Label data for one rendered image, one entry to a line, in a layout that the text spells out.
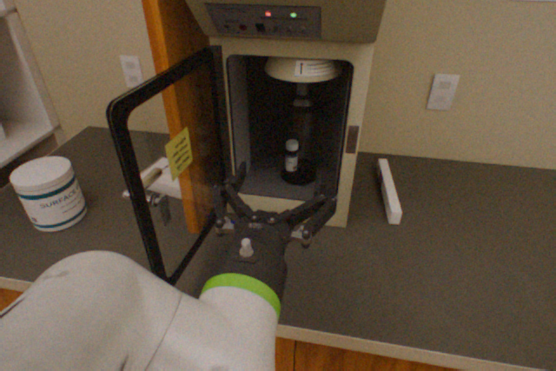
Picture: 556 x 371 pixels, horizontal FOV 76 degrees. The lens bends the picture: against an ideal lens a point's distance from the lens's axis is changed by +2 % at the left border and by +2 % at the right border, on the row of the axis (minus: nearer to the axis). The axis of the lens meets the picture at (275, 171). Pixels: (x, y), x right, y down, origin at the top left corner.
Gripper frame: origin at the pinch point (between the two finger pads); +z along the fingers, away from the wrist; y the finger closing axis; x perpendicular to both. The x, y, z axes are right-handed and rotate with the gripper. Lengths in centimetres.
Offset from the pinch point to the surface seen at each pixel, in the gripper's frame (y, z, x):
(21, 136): 109, 50, 30
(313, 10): -3.3, 10.4, -24.9
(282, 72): 3.3, 21.8, -11.1
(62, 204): 56, 7, 21
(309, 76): -2.4, 21.1, -10.7
